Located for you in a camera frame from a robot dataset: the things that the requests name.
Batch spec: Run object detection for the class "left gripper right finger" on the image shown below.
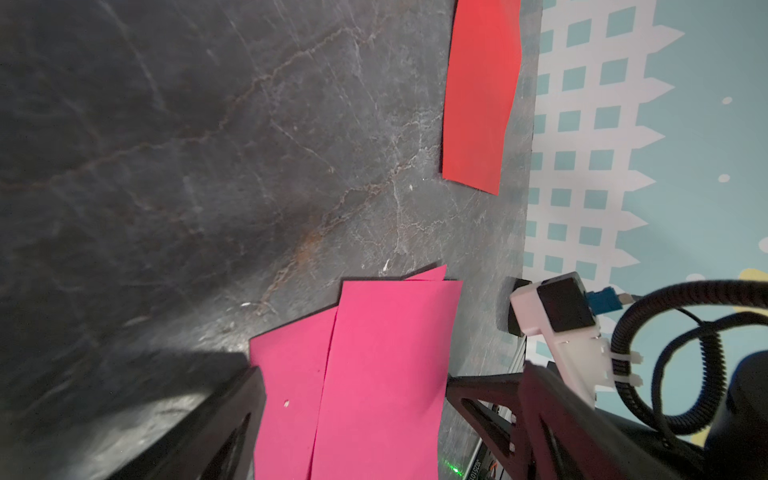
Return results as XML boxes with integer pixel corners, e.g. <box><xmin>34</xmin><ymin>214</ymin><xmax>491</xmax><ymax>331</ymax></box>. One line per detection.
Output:
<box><xmin>519</xmin><ymin>364</ymin><xmax>678</xmax><ymax>480</ymax></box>

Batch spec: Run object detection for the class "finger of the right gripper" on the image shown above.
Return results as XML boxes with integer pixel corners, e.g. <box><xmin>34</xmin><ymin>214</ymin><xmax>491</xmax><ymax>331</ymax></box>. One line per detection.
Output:
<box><xmin>446</xmin><ymin>373</ymin><xmax>534</xmax><ymax>479</ymax></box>

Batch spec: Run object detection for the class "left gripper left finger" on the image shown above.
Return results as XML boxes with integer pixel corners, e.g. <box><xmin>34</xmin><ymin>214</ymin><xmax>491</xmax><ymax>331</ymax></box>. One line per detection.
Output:
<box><xmin>111</xmin><ymin>367</ymin><xmax>267</xmax><ymax>479</ymax></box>

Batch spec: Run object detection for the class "magenta paper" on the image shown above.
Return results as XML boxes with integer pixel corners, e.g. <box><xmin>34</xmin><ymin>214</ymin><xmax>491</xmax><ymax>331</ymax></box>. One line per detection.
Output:
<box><xmin>249</xmin><ymin>307</ymin><xmax>337</xmax><ymax>479</ymax></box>
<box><xmin>310</xmin><ymin>266</ymin><xmax>462</xmax><ymax>479</ymax></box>

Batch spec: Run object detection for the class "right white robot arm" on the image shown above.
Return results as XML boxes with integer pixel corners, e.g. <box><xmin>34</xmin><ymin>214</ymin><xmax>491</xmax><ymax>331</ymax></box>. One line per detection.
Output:
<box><xmin>446</xmin><ymin>272</ymin><xmax>767</xmax><ymax>479</ymax></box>

